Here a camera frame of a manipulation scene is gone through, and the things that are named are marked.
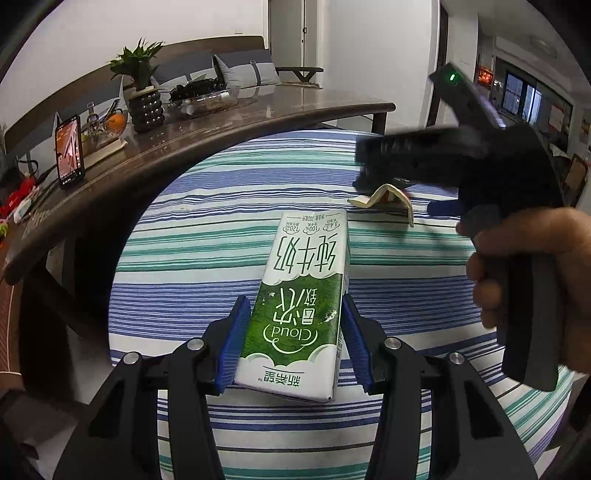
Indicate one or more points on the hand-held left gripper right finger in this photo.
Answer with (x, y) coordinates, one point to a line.
(358, 346)

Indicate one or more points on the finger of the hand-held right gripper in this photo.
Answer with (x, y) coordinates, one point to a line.
(415, 154)
(443, 207)

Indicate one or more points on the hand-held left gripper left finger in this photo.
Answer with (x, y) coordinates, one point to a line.
(233, 346)

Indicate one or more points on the white wrapper with orange corner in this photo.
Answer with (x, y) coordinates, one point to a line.
(376, 196)

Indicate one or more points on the green white milk carton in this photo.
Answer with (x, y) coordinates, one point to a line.
(295, 286)

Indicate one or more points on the person's right hand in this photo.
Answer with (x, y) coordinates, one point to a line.
(572, 277)

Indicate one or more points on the dark window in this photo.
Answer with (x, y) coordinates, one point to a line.
(521, 97)

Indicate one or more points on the blue green striped tablecloth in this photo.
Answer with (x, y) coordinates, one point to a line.
(221, 258)

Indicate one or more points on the white door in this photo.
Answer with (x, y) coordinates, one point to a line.
(286, 37)

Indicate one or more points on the dark wooden coffee table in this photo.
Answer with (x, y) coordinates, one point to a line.
(207, 129)

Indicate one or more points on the glass fruit tray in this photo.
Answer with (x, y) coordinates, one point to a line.
(207, 105)

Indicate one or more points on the dark grapes bunch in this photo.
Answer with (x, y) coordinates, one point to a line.
(198, 88)

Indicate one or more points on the green plant in black pot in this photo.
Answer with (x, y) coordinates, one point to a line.
(147, 108)

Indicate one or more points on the black smartphone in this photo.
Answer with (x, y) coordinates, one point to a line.
(70, 152)

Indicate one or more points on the brown sofa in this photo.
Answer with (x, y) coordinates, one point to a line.
(184, 46)

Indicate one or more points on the red white packet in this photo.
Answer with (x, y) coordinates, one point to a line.
(18, 196)

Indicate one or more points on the red wall decoration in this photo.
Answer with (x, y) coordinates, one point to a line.
(486, 76)

